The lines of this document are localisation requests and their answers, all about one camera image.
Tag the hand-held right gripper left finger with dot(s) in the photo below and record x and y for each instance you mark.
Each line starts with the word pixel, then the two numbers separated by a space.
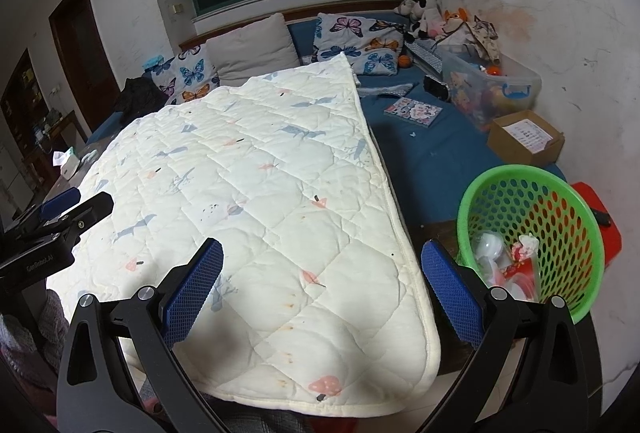
pixel 192 293

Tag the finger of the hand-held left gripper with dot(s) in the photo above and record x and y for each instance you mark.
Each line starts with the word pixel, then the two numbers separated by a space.
pixel 85 214
pixel 60 201

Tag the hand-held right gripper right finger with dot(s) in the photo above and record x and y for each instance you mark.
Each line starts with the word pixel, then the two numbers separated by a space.
pixel 452 295

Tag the clear plastic cup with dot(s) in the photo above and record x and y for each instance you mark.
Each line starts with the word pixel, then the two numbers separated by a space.
pixel 487 248

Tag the red paper bucket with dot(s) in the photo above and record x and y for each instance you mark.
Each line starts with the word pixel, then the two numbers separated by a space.
pixel 517 270

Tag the green plastic basket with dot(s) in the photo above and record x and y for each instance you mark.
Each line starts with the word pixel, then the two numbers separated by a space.
pixel 520 171

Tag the white tissue box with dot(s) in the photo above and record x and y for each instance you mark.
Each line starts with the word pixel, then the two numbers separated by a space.
pixel 70 165

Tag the white quilted mat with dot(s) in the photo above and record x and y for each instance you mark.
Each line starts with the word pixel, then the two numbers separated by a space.
pixel 240 193

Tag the wooden shelf cabinet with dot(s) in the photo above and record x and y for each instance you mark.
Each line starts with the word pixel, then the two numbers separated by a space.
pixel 20 98

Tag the dark clothes pile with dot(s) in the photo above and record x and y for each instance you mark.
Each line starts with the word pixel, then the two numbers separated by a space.
pixel 140 98

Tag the wooden door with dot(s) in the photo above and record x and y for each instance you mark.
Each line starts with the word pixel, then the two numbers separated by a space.
pixel 80 58

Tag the red stool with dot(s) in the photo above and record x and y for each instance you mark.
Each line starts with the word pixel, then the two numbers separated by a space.
pixel 610 243

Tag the light blue cloth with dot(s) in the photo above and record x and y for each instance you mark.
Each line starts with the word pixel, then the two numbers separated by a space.
pixel 152 61

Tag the black remote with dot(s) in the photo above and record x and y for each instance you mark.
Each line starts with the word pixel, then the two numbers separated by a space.
pixel 602 218

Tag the butterfly print pillow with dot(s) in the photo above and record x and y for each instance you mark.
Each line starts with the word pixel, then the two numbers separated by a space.
pixel 355 43
pixel 190 78

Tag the cardboard box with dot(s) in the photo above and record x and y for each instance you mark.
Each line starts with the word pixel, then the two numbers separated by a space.
pixel 525 138

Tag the sticker book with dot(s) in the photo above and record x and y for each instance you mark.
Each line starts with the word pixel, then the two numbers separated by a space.
pixel 412 110

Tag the clear plastic storage box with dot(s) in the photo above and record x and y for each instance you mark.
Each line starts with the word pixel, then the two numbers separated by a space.
pixel 480 88

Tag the small black device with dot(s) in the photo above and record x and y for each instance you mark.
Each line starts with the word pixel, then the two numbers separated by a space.
pixel 437 86

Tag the grey striped cloth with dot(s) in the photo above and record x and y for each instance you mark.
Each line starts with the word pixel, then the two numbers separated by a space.
pixel 390 89

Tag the beige pillow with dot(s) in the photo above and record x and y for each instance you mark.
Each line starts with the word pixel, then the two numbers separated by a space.
pixel 250 48

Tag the orange ball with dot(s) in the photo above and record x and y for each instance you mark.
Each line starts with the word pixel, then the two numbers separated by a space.
pixel 404 61

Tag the white keyboard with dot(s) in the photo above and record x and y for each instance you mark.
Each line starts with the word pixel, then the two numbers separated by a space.
pixel 425 55

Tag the orange fox plush toy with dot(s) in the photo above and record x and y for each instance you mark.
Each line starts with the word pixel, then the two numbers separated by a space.
pixel 455 18

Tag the wall switch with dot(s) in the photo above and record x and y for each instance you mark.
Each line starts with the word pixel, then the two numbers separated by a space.
pixel 176 8

